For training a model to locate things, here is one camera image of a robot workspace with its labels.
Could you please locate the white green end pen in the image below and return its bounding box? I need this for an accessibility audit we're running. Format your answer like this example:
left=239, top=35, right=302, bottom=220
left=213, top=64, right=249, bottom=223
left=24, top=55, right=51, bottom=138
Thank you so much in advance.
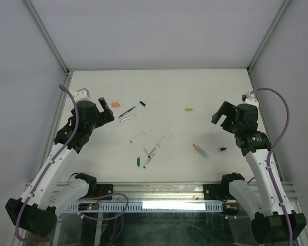
left=143, top=146, right=160, bottom=169

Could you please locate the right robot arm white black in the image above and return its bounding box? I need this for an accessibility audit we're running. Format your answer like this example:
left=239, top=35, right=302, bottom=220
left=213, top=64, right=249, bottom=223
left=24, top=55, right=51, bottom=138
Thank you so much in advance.
left=211, top=101, right=306, bottom=245

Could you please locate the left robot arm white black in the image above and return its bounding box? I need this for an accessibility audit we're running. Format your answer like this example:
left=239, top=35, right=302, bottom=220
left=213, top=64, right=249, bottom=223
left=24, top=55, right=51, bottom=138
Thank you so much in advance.
left=5, top=97, right=114, bottom=237

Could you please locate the dark blue barrel pen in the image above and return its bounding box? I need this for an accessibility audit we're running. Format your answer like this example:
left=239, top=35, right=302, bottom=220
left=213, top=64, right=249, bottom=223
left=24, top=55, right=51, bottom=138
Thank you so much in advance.
left=118, top=106, right=136, bottom=118

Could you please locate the orange pen cap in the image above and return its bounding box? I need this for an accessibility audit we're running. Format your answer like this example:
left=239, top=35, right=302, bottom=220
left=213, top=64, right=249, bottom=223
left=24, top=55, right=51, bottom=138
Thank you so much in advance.
left=111, top=102, right=120, bottom=107

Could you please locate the silver green tip pen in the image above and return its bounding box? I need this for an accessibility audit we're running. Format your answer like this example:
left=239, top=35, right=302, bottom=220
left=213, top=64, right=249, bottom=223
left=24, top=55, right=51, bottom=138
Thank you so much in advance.
left=120, top=112, right=143, bottom=122

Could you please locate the white blue end pen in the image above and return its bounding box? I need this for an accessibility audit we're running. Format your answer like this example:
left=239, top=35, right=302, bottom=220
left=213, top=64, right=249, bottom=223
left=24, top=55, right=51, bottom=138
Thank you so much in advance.
left=130, top=132, right=145, bottom=143

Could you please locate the white black end pen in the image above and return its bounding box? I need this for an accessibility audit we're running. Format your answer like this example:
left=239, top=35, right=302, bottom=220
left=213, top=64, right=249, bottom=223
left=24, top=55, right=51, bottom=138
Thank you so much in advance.
left=147, top=136, right=164, bottom=158

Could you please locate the orange tip marker clear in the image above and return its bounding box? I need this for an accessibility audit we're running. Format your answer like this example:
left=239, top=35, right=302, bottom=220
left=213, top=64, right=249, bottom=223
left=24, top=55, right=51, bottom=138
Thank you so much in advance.
left=193, top=144, right=209, bottom=160

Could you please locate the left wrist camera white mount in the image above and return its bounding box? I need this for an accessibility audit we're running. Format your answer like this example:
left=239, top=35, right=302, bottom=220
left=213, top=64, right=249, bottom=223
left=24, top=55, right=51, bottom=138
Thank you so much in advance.
left=70, top=88, right=91, bottom=103

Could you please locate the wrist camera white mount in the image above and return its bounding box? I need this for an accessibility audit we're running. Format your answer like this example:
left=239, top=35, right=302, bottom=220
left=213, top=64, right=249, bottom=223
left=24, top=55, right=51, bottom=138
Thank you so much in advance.
left=242, top=91, right=259, bottom=107
left=70, top=88, right=91, bottom=103

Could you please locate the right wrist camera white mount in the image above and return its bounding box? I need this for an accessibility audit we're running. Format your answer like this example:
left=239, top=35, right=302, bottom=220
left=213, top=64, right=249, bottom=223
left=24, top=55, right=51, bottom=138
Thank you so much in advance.
left=242, top=91, right=259, bottom=107

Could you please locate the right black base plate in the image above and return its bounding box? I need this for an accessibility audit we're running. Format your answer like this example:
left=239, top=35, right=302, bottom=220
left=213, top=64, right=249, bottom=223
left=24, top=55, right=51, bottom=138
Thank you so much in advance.
left=203, top=183, right=225, bottom=201

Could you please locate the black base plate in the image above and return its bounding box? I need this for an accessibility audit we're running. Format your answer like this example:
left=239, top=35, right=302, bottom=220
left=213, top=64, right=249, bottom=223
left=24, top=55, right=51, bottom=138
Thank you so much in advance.
left=203, top=183, right=225, bottom=201
left=83, top=183, right=114, bottom=198

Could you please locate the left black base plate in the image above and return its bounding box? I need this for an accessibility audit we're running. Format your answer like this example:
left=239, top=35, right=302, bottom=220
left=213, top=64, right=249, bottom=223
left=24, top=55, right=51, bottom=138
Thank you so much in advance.
left=83, top=183, right=114, bottom=198

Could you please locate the aluminium mounting rail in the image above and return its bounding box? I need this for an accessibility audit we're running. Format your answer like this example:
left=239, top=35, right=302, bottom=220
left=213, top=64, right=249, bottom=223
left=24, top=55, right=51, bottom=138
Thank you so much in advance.
left=23, top=180, right=298, bottom=203

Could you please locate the white slotted cable duct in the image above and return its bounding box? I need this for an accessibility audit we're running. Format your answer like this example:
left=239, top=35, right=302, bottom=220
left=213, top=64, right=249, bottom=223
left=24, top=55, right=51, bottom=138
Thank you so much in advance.
left=65, top=201, right=223, bottom=213

